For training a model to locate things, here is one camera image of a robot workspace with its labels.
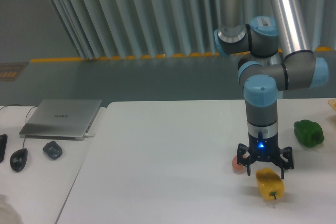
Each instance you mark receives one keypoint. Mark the silver laptop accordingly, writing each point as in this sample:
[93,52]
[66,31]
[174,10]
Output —
[64,119]

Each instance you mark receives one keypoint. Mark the yellow wicker basket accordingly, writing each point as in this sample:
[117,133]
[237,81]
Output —
[332,103]

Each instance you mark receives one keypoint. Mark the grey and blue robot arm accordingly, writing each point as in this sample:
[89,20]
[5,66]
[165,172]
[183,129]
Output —
[264,36]

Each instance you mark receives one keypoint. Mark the black computer mouse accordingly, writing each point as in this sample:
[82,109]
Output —
[18,160]

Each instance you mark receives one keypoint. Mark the black keyboard edge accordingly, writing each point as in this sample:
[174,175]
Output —
[3,143]

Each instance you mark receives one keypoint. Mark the brown egg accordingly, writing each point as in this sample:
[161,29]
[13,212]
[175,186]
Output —
[237,168]

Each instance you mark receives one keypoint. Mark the yellow bell pepper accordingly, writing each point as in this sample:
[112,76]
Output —
[270,184]

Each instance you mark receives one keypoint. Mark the small dark grey device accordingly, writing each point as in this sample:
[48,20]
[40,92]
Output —
[53,150]

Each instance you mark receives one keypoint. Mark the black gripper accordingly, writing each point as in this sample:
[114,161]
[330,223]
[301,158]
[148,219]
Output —
[265,150]

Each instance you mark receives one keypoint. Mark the green bell pepper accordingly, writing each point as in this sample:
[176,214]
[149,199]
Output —
[308,133]

